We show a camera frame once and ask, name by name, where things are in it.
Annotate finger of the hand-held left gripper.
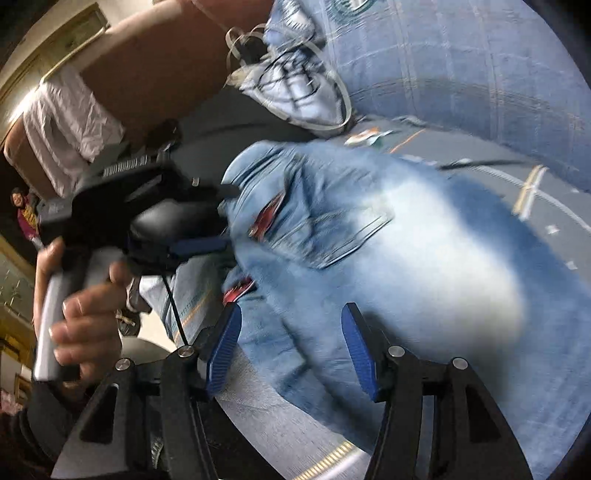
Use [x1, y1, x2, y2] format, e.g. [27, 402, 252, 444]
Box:
[201, 181, 242, 198]
[167, 234, 232, 260]

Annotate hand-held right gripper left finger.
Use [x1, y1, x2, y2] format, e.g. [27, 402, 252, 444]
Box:
[51, 302, 243, 480]

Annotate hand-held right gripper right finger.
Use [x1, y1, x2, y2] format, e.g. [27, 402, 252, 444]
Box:
[341, 302, 522, 480]

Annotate light blue denim pants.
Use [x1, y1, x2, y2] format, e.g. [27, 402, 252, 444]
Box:
[139, 138, 591, 469]

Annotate person's left hand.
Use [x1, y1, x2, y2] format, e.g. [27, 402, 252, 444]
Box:
[31, 237, 139, 385]

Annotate black leather cushion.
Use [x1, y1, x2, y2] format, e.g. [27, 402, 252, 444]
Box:
[178, 88, 324, 158]

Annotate white cloth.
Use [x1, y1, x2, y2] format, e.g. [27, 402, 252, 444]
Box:
[21, 65, 127, 197]

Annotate brown headboard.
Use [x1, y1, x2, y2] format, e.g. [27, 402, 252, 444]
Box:
[2, 0, 273, 199]

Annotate blue plaid pillow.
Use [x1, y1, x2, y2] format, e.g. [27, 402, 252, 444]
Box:
[263, 0, 591, 195]

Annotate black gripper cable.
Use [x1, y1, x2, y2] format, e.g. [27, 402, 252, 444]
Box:
[159, 274, 192, 349]

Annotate white charging cable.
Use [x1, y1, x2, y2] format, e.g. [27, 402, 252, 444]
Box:
[224, 25, 354, 139]

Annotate black charging cable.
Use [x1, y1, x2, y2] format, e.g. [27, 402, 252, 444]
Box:
[240, 32, 333, 116]

